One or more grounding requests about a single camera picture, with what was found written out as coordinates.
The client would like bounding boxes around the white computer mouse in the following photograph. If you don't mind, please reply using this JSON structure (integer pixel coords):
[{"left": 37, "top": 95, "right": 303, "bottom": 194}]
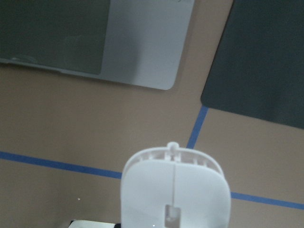
[{"left": 120, "top": 142, "right": 231, "bottom": 228}]

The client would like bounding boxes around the grey laptop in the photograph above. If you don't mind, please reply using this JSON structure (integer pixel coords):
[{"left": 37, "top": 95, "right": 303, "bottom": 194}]
[{"left": 0, "top": 0, "right": 194, "bottom": 90}]

